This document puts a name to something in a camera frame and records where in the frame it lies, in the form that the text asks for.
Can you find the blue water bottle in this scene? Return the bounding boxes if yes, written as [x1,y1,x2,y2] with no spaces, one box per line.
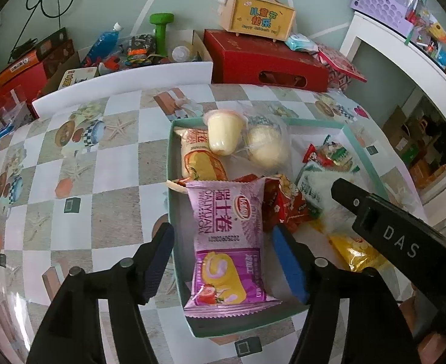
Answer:
[86,23,124,65]

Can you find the green white biscuit packet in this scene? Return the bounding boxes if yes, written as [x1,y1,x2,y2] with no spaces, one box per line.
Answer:
[295,161,360,221]

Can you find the clear plastic bottle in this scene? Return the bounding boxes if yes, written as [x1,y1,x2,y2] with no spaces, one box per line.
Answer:
[171,45,192,63]

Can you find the teal-edged white tray box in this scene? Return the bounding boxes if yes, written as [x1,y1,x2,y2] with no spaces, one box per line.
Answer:
[166,117,398,339]

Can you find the red patterned lid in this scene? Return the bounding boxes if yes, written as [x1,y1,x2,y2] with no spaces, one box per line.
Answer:
[317,44,369,92]

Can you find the flat red box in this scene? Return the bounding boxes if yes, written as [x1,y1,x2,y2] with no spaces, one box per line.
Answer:
[0,62,49,111]

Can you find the yellow jelly cup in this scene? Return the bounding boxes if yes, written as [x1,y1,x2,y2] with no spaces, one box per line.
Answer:
[207,109,247,156]

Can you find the wet wipes pack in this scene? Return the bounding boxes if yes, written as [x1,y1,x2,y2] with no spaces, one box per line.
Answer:
[286,34,319,54]

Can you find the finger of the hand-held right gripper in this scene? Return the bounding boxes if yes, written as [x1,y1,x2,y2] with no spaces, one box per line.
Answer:
[331,178,372,217]

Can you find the clear bun packet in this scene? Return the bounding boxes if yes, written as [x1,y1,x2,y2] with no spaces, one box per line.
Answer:
[242,114,292,170]

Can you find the orange swiss roll packet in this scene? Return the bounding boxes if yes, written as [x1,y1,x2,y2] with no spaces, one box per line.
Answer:
[174,126,230,182]

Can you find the small red candy packet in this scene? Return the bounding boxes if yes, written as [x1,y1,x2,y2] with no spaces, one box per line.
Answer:
[303,143,324,166]

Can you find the flat orange box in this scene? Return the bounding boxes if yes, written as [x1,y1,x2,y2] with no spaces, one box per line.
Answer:
[0,56,42,86]

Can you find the clear plastic box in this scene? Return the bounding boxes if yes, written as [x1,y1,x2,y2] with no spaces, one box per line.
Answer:
[0,90,32,126]

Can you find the large red box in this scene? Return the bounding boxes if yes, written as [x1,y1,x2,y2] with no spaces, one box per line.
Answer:
[203,29,330,93]

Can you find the white shelf unit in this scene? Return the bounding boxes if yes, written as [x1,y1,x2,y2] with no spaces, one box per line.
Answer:
[339,11,446,206]

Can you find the open cardboard box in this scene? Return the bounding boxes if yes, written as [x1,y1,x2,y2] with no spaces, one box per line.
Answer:
[175,29,213,64]

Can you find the colourful toy pile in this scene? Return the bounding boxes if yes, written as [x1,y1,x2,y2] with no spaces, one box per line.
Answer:
[122,34,159,65]

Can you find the cardboard boxes under shelf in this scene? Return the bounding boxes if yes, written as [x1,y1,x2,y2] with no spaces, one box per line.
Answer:
[382,104,446,190]

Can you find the green dumbbell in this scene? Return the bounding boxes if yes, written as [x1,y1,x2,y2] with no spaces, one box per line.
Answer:
[149,13,175,60]

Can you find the purple perforated basket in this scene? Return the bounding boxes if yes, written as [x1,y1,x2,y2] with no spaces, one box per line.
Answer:
[350,0,423,35]

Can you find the small white yellow box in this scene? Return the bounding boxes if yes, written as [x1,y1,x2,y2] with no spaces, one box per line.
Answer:
[59,67,99,91]

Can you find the pink swiss roll packet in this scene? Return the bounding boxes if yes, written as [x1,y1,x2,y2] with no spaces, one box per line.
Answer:
[183,177,283,314]

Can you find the red snack packet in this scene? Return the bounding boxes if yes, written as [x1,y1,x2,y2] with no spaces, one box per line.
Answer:
[263,174,321,232]

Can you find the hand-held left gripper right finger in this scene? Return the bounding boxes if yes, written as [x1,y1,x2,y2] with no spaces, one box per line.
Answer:
[272,222,421,364]

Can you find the colourful items on shelf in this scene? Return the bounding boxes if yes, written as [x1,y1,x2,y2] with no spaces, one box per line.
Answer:
[405,0,446,88]

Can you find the yellow snack packet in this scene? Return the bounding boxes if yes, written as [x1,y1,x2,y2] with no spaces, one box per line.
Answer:
[327,231,390,273]

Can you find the brown box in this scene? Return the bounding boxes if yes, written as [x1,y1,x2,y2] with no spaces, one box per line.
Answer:
[37,28,76,77]

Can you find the orange gift box with handle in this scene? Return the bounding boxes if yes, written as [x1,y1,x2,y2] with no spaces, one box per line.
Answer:
[219,0,297,42]

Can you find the white board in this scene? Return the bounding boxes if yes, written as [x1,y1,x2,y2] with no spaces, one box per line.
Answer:
[31,61,214,120]

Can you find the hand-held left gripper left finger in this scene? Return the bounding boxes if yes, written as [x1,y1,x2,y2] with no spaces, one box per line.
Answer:
[26,221,176,364]

